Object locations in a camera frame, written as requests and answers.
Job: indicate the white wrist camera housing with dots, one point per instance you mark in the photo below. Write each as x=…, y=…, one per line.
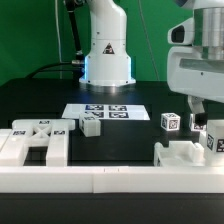
x=183, y=33

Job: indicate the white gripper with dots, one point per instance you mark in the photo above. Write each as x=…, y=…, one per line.
x=188, y=73

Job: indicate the white sheet with fiducial tags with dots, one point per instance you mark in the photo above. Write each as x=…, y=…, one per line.
x=107, y=111

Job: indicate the white chair back part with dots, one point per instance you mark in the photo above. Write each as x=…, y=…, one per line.
x=24, y=134

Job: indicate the white chair seat part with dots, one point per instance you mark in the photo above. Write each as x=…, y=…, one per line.
x=179, y=154

